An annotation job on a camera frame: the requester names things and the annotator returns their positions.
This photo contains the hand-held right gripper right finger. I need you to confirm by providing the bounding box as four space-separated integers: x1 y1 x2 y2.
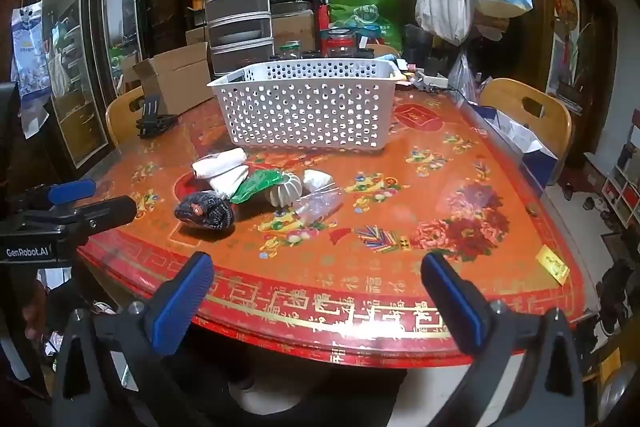
420 251 588 427

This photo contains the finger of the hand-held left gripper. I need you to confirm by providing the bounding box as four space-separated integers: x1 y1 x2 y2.
65 195 138 239
47 179 97 206

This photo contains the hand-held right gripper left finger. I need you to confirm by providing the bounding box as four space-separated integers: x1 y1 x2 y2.
50 251 216 427

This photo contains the dark patterned pouch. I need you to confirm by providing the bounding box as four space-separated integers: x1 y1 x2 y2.
174 189 236 234

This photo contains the large white cloth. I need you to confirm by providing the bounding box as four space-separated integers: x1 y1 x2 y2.
192 148 248 180

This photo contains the green plastic packet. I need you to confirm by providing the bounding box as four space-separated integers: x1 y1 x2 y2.
230 170 285 204

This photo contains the white ribbed round holder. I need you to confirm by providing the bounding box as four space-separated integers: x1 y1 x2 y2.
263 173 304 206

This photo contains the clear plastic bag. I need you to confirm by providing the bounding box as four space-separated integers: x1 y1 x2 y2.
450 52 481 102
292 188 343 223

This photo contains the white perforated plastic basket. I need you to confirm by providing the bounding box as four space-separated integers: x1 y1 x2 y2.
207 58 407 154

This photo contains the black clip tool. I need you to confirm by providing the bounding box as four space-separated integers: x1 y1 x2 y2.
136 92 180 138

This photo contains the yellow card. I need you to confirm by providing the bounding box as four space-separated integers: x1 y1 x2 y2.
535 246 571 285

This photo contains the dark mirrored cabinet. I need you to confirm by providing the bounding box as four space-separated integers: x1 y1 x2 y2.
37 0 146 168

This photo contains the blue white plastic packet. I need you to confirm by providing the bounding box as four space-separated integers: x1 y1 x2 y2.
12 4 53 138

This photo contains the open cardboard box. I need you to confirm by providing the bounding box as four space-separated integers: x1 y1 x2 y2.
132 42 216 115

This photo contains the white and blue paper bag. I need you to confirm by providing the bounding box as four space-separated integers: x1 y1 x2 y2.
460 99 558 192

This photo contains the small white cloth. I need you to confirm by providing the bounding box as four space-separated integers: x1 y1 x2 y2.
301 169 335 192

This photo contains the white cube shelf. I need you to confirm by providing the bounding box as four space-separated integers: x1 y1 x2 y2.
600 172 640 228

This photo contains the white power strip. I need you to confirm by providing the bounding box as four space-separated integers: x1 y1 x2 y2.
412 72 449 90

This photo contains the hanging clear plastic bag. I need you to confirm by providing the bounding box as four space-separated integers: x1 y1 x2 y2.
450 52 481 102

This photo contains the white plastic drawer tower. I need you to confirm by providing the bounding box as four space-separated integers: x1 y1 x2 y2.
192 0 275 78

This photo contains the closed brown cardboard box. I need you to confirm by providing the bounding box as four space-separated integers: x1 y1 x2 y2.
270 9 317 52

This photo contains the red lid glass jar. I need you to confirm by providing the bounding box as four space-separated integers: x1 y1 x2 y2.
325 27 357 58

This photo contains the green shopping bag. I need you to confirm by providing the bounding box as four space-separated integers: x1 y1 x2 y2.
327 0 416 52

